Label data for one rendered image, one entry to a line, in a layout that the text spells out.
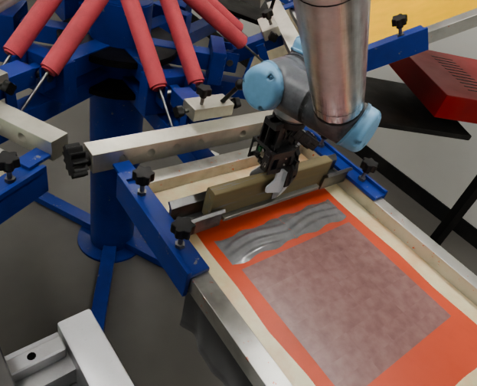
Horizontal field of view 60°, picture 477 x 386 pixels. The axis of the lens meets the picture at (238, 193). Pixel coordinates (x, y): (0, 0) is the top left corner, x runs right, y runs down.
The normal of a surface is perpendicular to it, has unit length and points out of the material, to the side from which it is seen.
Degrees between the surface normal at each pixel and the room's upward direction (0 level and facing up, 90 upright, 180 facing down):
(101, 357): 0
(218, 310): 0
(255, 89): 90
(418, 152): 90
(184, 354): 0
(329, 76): 127
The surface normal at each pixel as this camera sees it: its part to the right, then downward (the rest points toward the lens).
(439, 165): -0.79, 0.25
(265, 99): -0.62, 0.39
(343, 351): 0.22, -0.74
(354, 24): 0.46, 0.81
